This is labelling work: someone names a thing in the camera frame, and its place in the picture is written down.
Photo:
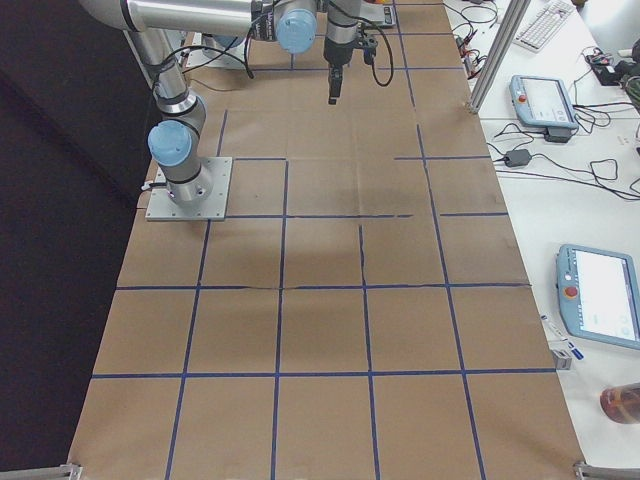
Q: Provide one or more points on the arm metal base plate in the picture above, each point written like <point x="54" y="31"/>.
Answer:
<point x="204" y="198"/>
<point x="225" y="52"/>

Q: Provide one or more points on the small white box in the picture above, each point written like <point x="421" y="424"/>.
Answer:
<point x="561" y="356"/>

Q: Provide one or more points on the near teach pendant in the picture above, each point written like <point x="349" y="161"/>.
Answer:
<point x="598" y="295"/>

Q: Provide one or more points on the brown glass bottle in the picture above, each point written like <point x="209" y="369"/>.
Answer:
<point x="621" y="404"/>

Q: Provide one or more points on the white keyboard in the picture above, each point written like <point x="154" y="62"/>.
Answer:
<point x="544" y="25"/>

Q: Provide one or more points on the teach pendant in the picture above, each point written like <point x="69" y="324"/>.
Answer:
<point x="598" y="295"/>
<point x="542" y="102"/>

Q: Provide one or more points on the black power adapter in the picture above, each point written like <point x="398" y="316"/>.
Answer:
<point x="517" y="158"/>

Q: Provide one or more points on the far teach pendant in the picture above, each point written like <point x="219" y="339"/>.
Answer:
<point x="542" y="102"/>

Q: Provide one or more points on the aluminium frame post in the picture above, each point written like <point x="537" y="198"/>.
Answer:
<point x="513" y="16"/>

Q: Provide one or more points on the white digital kitchen scale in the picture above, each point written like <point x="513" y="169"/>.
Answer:
<point x="380" y="14"/>

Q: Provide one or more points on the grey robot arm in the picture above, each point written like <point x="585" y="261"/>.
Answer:
<point x="174" y="141"/>
<point x="345" y="30"/>

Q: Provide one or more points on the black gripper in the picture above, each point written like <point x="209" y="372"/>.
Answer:
<point x="333" y="54"/>

